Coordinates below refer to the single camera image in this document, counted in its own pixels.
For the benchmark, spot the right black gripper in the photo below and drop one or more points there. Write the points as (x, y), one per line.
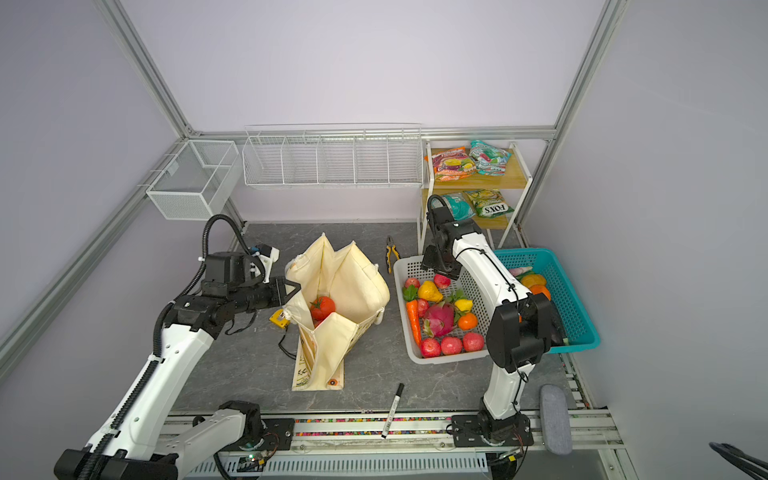
(429, 263)

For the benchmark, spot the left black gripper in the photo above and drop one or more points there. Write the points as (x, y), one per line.
(276, 284)

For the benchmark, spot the yellow pear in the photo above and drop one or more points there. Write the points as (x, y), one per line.
(428, 291)

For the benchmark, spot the red tomato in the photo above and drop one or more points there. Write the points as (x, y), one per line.
(321, 308)

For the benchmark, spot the cream floral tote bag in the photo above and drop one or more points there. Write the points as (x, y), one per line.
(360, 294)

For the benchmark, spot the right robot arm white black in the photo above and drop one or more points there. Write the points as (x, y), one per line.
(520, 329)

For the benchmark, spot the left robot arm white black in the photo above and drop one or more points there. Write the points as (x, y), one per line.
(127, 445)

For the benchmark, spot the teal white snack bag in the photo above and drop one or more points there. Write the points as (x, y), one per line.
(460, 207)

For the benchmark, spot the green Fox's candy bag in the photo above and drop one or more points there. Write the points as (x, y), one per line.
(488, 203)

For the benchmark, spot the teal pink snack bag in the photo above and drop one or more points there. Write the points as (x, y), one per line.
(488, 160)

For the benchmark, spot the yellow tape measure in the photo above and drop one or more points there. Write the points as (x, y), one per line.
(279, 320)

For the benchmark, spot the pink peach at back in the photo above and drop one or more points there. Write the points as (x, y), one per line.
(441, 281)

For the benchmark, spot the white plastic fruit basket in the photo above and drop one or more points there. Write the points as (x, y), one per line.
(464, 288)

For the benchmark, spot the yellow black pliers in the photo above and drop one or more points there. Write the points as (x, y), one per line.
(392, 255)

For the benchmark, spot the orange carrot in white basket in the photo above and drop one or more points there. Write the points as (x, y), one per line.
(412, 310)

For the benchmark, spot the pink dragon fruit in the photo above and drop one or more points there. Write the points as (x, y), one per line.
(438, 321)

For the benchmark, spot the small orange tangerine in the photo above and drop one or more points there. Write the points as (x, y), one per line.
(467, 321)

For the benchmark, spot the white wooden two-tier shelf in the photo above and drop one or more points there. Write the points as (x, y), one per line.
(514, 186)

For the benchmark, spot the red apple front middle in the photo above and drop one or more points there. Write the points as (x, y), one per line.
(451, 346)

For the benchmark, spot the red apple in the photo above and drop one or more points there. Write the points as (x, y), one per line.
(451, 346)
(473, 342)
(430, 348)

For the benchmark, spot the red apple front right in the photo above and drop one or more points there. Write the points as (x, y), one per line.
(473, 342)

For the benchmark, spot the red apple front left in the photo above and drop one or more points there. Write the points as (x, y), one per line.
(430, 348)

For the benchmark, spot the black marker pen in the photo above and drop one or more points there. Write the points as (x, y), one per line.
(392, 411)

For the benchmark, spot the white mesh box basket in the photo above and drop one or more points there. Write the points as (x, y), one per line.
(197, 181)

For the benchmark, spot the teal plastic vegetable basket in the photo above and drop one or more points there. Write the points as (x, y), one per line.
(578, 326)

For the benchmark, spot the grey wrist rest pad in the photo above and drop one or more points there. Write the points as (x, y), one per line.
(555, 420)

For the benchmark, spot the white wire wall basket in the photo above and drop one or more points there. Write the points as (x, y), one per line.
(333, 154)

